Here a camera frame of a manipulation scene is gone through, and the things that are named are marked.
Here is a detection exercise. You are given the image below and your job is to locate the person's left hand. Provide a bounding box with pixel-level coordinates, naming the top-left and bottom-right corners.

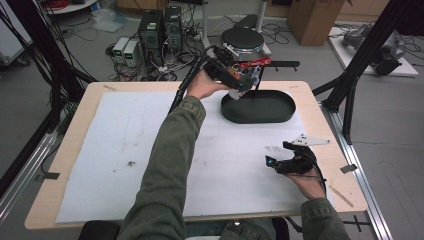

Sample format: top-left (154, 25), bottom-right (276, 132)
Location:
top-left (185, 69), bottom-right (232, 101)

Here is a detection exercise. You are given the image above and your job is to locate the black metal frame post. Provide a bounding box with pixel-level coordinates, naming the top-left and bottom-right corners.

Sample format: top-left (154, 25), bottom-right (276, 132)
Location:
top-left (312, 0), bottom-right (424, 145)
top-left (5, 0), bottom-right (98, 132)

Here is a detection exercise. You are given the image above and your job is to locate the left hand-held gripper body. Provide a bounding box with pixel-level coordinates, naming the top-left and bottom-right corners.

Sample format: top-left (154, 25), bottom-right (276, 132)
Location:
top-left (202, 43), bottom-right (242, 88)

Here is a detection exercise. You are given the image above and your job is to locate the thick black gripper cable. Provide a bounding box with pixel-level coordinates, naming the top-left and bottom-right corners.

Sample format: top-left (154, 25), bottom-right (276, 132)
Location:
top-left (168, 44), bottom-right (218, 115)

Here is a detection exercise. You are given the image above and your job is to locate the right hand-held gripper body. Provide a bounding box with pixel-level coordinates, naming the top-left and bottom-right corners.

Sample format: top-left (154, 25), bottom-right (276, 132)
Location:
top-left (274, 133), bottom-right (332, 177)

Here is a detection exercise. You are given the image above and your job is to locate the white foam mat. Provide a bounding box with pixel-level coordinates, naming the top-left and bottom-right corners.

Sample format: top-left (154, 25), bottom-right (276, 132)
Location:
top-left (55, 89), bottom-right (334, 224)

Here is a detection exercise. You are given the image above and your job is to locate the white board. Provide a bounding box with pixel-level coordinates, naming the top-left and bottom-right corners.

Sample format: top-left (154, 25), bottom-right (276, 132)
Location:
top-left (327, 26), bottom-right (420, 78)

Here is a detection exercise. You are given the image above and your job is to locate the round black stool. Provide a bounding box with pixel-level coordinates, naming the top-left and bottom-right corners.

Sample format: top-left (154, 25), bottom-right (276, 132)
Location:
top-left (220, 27), bottom-right (266, 55)

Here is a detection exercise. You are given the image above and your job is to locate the aluminium rail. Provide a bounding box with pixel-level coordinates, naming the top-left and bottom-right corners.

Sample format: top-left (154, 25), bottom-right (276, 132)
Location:
top-left (320, 102), bottom-right (395, 240)
top-left (0, 131), bottom-right (60, 218)

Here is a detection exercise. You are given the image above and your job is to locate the grey device on white board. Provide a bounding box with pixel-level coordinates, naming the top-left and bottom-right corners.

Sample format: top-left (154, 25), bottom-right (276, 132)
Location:
top-left (341, 23), bottom-right (407, 77)

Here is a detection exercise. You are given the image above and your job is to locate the clear plastic bag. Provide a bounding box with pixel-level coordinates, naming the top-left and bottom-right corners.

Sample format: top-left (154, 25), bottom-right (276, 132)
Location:
top-left (91, 7), bottom-right (128, 33)

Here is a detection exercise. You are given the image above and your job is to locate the cardboard box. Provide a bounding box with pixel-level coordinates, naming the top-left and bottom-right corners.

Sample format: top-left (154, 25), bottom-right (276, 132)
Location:
top-left (286, 0), bottom-right (347, 47)

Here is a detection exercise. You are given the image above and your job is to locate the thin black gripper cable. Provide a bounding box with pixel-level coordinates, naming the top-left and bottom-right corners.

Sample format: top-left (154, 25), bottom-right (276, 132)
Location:
top-left (309, 151), bottom-right (329, 196)

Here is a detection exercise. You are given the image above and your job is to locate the black chair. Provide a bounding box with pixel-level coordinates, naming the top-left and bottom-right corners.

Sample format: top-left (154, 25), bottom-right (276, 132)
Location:
top-left (77, 219), bottom-right (122, 240)

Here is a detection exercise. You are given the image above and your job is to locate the black tape piece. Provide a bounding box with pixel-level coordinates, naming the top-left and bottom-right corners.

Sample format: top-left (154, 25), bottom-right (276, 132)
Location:
top-left (34, 171), bottom-right (61, 182)
top-left (339, 163), bottom-right (358, 175)

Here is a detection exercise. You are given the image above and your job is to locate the black computer tower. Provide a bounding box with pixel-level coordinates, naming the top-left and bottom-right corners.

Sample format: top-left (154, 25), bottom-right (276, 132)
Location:
top-left (137, 9), bottom-right (165, 67)
top-left (162, 5), bottom-right (184, 53)

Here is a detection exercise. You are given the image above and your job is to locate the black oval tray stand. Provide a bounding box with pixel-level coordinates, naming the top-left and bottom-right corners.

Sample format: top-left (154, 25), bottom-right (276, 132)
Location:
top-left (220, 60), bottom-right (301, 125)

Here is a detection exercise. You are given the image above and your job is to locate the wooden table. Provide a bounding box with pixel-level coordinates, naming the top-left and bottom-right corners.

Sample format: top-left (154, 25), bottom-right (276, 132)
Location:
top-left (24, 80), bottom-right (368, 232)

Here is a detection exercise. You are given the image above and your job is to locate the person's right hand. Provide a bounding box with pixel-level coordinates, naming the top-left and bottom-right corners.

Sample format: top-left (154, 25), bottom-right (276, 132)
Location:
top-left (285, 167), bottom-right (328, 202)

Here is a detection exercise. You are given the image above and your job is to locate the white power supply unit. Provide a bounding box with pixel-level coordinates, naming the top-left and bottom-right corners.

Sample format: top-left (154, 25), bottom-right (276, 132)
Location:
top-left (112, 37), bottom-right (131, 62)
top-left (123, 40), bottom-right (141, 68)

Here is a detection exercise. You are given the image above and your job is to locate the thin wooden stick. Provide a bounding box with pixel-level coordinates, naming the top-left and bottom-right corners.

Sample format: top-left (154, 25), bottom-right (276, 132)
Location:
top-left (328, 184), bottom-right (355, 209)

